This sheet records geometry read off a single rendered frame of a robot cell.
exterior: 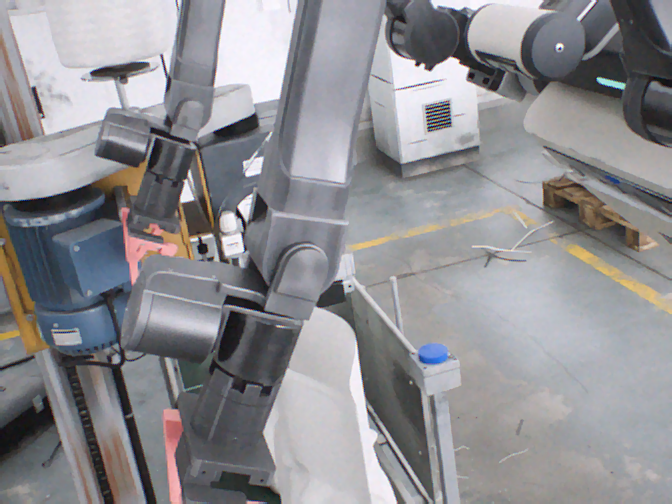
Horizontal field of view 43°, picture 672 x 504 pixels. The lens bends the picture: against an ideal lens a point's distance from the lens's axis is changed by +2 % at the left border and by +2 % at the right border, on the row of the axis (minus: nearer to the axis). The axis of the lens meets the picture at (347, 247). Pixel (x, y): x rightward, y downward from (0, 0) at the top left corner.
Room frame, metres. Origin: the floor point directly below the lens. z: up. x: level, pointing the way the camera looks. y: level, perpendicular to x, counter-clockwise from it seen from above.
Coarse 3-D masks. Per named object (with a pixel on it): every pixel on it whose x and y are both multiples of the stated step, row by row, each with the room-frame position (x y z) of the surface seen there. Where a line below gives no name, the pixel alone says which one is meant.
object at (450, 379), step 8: (416, 352) 1.51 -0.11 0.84; (416, 360) 1.48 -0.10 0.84; (448, 360) 1.46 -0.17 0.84; (456, 360) 1.46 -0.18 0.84; (416, 368) 1.47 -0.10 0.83; (424, 368) 1.45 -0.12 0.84; (432, 368) 1.44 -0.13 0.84; (440, 368) 1.45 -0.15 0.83; (448, 368) 1.45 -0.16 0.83; (456, 368) 1.46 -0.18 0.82; (416, 376) 1.48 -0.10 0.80; (424, 376) 1.44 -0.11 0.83; (432, 376) 1.44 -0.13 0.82; (440, 376) 1.45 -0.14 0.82; (448, 376) 1.45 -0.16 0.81; (456, 376) 1.46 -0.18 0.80; (424, 384) 1.44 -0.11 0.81; (432, 384) 1.44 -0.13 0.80; (440, 384) 1.45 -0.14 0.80; (448, 384) 1.45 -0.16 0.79; (456, 384) 1.46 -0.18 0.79; (424, 392) 1.45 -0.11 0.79; (432, 392) 1.44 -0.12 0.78
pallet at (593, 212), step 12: (552, 180) 4.34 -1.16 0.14; (564, 180) 4.31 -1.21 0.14; (552, 192) 4.28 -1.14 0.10; (564, 192) 4.16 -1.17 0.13; (576, 192) 4.10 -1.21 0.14; (588, 192) 4.11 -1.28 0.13; (552, 204) 4.28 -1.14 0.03; (564, 204) 4.30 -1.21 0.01; (588, 204) 3.96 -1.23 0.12; (600, 204) 3.92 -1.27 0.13; (588, 216) 3.96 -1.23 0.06; (600, 216) 3.92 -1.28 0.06; (612, 216) 3.77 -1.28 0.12; (600, 228) 3.91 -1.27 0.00; (636, 228) 3.60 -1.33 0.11; (636, 240) 3.60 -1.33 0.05; (648, 240) 3.60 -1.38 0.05
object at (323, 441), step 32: (320, 320) 1.35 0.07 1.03; (320, 352) 1.37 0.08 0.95; (352, 352) 1.28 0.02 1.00; (288, 384) 1.16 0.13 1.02; (320, 384) 1.10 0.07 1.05; (352, 384) 1.11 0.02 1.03; (288, 416) 1.18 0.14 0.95; (320, 416) 1.11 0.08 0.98; (352, 416) 1.04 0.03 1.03; (288, 448) 1.21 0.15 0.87; (320, 448) 1.12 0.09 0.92; (352, 448) 1.05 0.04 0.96; (288, 480) 1.23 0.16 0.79; (320, 480) 1.13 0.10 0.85; (352, 480) 1.07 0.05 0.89; (384, 480) 1.16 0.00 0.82
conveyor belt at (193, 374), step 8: (208, 360) 2.47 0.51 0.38; (184, 368) 2.44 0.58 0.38; (192, 368) 2.43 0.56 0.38; (200, 368) 2.42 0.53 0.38; (208, 368) 2.41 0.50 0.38; (184, 376) 2.39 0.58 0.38; (192, 376) 2.38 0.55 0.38; (200, 376) 2.37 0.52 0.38; (184, 384) 2.33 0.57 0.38; (192, 384) 2.33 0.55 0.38; (200, 384) 2.32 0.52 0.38; (192, 392) 2.28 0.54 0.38; (224, 472) 1.85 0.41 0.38; (232, 472) 1.85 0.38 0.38; (224, 480) 1.82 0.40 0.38; (232, 480) 1.81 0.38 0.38; (240, 480) 1.81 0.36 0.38; (224, 488) 1.79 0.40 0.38; (232, 488) 1.78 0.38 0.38; (240, 488) 1.78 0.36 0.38; (248, 488) 1.77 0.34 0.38; (256, 488) 1.77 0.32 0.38; (264, 488) 1.76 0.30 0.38; (248, 496) 1.74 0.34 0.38; (256, 496) 1.73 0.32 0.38; (264, 496) 1.73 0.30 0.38; (272, 496) 1.72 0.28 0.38
